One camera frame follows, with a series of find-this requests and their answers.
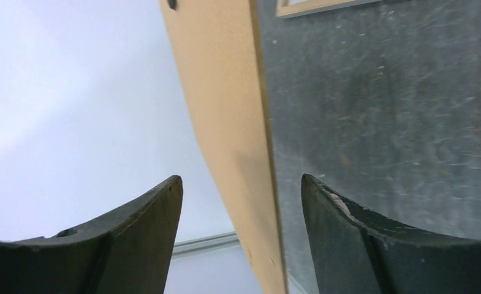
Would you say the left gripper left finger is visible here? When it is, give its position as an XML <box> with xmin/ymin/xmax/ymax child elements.
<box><xmin>0</xmin><ymin>175</ymin><xmax>183</xmax><ymax>293</ymax></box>

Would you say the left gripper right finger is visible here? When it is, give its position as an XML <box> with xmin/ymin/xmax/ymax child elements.
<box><xmin>301</xmin><ymin>174</ymin><xmax>481</xmax><ymax>293</ymax></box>

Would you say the brown cardboard backing board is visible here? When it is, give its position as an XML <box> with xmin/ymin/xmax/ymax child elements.
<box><xmin>160</xmin><ymin>1</ymin><xmax>288</xmax><ymax>293</ymax></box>

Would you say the white wooden picture frame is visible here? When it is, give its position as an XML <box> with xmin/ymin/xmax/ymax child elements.
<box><xmin>276</xmin><ymin>0</ymin><xmax>378</xmax><ymax>18</ymax></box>

